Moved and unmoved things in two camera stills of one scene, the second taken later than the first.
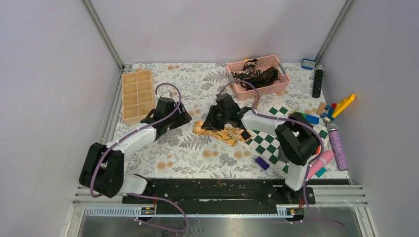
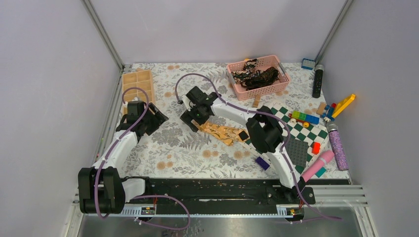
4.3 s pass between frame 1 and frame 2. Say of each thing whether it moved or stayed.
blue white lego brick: stayed
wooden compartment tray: stayed
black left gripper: moved
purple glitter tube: stayed
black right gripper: moved
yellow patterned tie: stayed
